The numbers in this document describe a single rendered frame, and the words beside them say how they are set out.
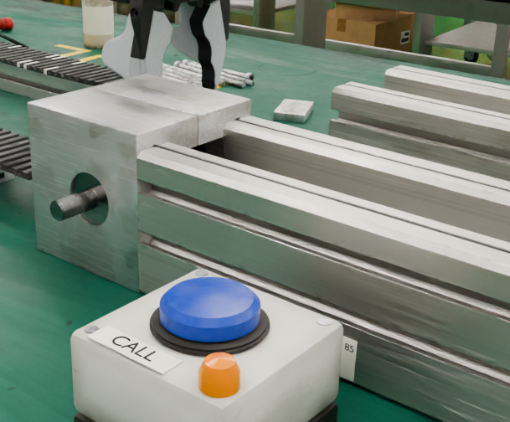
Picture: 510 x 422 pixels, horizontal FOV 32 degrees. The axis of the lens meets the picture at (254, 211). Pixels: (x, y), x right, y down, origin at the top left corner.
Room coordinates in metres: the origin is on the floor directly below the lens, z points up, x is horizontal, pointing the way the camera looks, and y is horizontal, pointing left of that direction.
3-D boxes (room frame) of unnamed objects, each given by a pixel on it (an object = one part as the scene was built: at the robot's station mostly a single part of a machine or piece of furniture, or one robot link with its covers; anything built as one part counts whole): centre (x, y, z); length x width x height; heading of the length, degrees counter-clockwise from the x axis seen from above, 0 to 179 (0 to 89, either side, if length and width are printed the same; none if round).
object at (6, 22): (1.09, 0.32, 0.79); 0.16 x 0.08 x 0.02; 36
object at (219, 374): (0.27, 0.01, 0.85); 0.02 x 0.02 x 0.01
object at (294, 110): (0.82, -0.03, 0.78); 0.05 x 0.03 x 0.01; 167
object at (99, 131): (0.50, 0.08, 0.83); 0.12 x 0.09 x 0.10; 143
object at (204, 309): (0.31, 0.02, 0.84); 0.04 x 0.04 x 0.02
